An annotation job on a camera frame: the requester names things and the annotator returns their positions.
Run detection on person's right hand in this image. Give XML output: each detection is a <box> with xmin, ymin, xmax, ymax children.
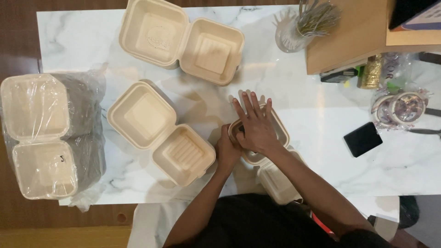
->
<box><xmin>232</xmin><ymin>91</ymin><xmax>286</xmax><ymax>156</ymax></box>

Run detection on person's left hand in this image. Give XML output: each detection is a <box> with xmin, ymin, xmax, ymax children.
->
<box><xmin>214</xmin><ymin>123</ymin><xmax>246</xmax><ymax>173</ymax></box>

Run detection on beige clamshell food container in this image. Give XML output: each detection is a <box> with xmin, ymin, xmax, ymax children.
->
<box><xmin>228</xmin><ymin>103</ymin><xmax>306</xmax><ymax>206</ymax></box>
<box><xmin>106</xmin><ymin>81</ymin><xmax>217</xmax><ymax>187</ymax></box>

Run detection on person's black shirt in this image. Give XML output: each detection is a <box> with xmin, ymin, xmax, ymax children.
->
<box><xmin>170</xmin><ymin>193</ymin><xmax>393</xmax><ymax>248</ymax></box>

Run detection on glass jar of picks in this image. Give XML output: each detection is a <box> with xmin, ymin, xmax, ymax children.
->
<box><xmin>274</xmin><ymin>0</ymin><xmax>342</xmax><ymax>54</ymax></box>

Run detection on black stapler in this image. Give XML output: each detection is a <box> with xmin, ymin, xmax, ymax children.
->
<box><xmin>320</xmin><ymin>68</ymin><xmax>359</xmax><ymax>83</ymax></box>

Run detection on small black case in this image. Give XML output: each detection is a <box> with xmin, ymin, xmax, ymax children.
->
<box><xmin>343</xmin><ymin>121</ymin><xmax>384</xmax><ymax>158</ymax></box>

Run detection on gold glitter bottle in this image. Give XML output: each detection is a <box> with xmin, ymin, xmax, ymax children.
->
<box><xmin>357</xmin><ymin>54</ymin><xmax>384</xmax><ymax>90</ymax></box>

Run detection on wooden board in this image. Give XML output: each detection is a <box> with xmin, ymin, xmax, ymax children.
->
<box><xmin>305</xmin><ymin>0</ymin><xmax>441</xmax><ymax>76</ymax></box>

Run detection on tape rolls in plastic bag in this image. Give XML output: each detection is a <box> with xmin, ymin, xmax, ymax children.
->
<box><xmin>371</xmin><ymin>88</ymin><xmax>432</xmax><ymax>132</ymax></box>

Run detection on plastic-wrapped stack of clamshell containers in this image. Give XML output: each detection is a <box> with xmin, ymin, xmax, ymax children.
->
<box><xmin>0</xmin><ymin>63</ymin><xmax>108</xmax><ymax>212</ymax></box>

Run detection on clear plastic bag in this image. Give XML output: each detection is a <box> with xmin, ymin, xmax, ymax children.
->
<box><xmin>379</xmin><ymin>52</ymin><xmax>426</xmax><ymax>94</ymax></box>

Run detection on black box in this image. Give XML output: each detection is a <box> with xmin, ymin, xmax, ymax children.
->
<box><xmin>388</xmin><ymin>0</ymin><xmax>441</xmax><ymax>32</ymax></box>

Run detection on red strap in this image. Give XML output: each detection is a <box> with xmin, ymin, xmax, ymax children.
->
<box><xmin>311</xmin><ymin>211</ymin><xmax>337</xmax><ymax>240</ymax></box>

